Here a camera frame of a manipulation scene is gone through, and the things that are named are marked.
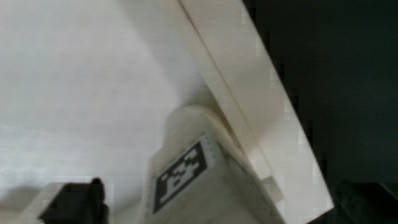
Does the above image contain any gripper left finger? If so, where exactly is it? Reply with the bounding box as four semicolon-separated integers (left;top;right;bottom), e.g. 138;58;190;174
39;178;108;224

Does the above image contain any white table leg with tag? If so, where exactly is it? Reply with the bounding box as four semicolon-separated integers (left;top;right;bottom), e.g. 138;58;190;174
140;106;284;224

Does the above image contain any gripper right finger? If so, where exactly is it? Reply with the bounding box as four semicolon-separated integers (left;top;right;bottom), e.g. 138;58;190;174
309;180;398;224

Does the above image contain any white square tabletop part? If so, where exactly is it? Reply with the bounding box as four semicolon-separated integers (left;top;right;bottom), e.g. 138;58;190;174
0;0;334;224

